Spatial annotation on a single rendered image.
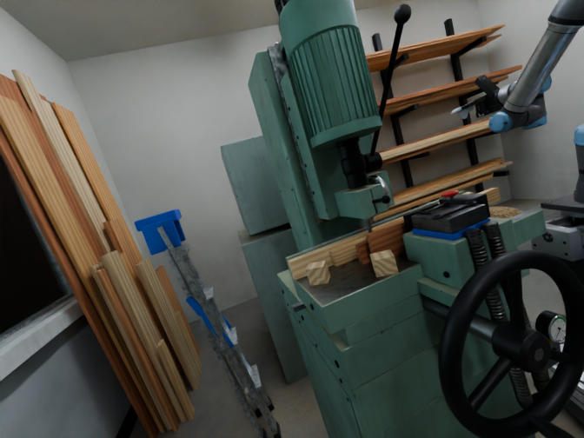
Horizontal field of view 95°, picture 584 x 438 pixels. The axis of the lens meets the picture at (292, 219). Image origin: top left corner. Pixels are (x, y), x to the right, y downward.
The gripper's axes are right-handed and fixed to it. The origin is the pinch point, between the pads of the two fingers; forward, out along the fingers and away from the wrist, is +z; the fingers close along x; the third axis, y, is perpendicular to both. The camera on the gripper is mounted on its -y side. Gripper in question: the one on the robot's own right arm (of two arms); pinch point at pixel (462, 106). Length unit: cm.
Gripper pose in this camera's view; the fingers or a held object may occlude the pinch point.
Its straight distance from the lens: 165.5
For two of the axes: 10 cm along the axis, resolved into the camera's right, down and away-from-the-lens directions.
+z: -2.2, -0.8, 9.7
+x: 8.8, -4.4, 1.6
